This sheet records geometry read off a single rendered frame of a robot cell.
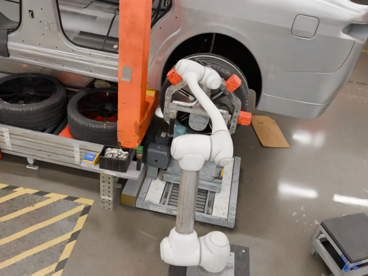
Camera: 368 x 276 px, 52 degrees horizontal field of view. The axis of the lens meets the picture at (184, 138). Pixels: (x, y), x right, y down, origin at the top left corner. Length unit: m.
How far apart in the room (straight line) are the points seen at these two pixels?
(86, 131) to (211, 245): 1.50
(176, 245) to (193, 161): 0.49
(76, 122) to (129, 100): 0.71
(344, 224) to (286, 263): 0.51
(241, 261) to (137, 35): 1.55
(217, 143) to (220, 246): 0.58
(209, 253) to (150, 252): 0.77
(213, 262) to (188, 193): 0.44
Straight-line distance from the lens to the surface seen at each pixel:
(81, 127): 3.17
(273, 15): 2.77
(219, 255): 2.17
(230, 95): 2.61
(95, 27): 3.94
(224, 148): 1.92
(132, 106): 2.61
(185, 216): 2.05
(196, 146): 1.89
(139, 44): 2.39
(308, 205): 3.51
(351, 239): 2.91
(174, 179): 3.17
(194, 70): 2.23
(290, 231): 3.23
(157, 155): 3.00
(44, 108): 3.36
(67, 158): 3.25
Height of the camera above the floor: 2.30
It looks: 37 degrees down
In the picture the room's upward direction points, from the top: 8 degrees clockwise
